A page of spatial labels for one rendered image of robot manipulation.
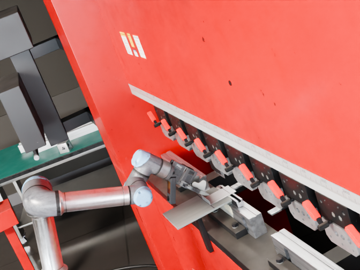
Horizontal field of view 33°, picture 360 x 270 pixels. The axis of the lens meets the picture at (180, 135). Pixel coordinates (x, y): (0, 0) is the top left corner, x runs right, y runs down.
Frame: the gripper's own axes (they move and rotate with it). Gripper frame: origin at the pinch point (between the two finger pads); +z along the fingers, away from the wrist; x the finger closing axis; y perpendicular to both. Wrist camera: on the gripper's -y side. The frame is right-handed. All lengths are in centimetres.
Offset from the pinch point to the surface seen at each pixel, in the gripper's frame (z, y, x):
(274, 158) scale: -22, 26, -69
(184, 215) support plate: -3.8, -11.9, -1.7
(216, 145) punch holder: -15.8, 20.9, -20.8
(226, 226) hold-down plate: 12.1, -7.7, -9.8
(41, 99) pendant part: -49, -4, 140
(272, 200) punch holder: -8, 14, -59
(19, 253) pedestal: -12, -105, 163
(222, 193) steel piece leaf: 8.6, 3.3, 0.2
